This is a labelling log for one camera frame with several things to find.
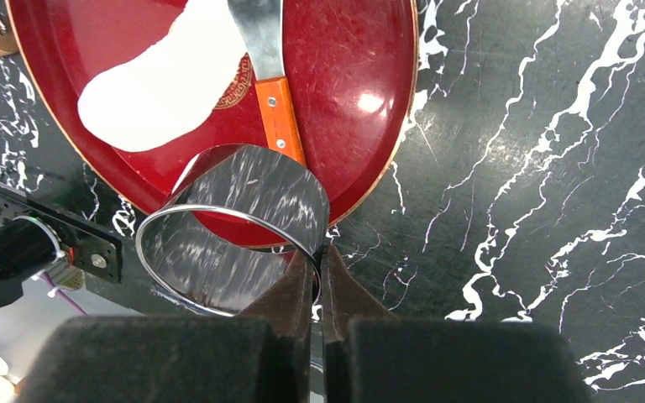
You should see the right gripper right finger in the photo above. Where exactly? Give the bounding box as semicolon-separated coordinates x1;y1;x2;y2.
320;245;396;402

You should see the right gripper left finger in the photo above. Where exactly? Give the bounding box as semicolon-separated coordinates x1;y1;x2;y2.
240;252;314;402

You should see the round metal cutter ring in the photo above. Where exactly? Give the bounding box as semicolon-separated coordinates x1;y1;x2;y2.
134;143;332;318

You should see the red round lacquer plate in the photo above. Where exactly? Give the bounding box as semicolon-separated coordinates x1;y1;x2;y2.
7;1;418;223

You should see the white dough lump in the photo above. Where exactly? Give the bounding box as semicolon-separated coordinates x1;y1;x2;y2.
77;1;246;152

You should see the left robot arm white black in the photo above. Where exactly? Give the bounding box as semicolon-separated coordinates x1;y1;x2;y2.
0;217;64;308

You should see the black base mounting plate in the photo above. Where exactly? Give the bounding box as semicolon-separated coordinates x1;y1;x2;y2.
0;185;123;284

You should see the metal scraper wooden handle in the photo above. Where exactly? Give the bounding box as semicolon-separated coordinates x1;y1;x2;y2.
227;0;306;165

